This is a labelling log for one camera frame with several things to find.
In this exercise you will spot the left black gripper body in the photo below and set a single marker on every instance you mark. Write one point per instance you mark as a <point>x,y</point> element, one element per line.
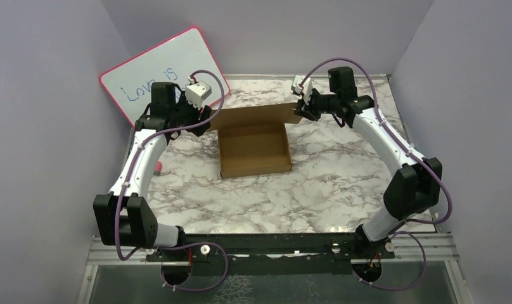
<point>185,109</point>

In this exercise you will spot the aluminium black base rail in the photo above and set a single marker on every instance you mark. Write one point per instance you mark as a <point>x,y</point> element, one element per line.
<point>280,268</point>

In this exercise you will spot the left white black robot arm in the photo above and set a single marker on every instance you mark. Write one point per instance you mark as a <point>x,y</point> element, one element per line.
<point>123,215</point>

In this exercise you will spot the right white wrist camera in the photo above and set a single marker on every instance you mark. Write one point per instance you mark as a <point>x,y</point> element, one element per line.
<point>302,86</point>

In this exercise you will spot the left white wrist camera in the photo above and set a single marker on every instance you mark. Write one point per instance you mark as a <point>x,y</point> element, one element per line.
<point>197,93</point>

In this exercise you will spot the brown cardboard box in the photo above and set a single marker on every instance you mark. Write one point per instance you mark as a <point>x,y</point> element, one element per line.
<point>253,140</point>

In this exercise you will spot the pink framed whiteboard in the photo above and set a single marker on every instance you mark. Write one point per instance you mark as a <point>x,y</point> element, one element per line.
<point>174,60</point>

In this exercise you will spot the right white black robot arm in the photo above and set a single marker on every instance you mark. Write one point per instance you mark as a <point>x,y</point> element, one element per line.
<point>414,186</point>

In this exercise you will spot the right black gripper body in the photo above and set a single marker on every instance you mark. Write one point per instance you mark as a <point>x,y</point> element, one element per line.
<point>319,104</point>

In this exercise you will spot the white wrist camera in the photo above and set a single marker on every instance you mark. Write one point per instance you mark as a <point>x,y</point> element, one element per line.
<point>302,86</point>
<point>197,93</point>

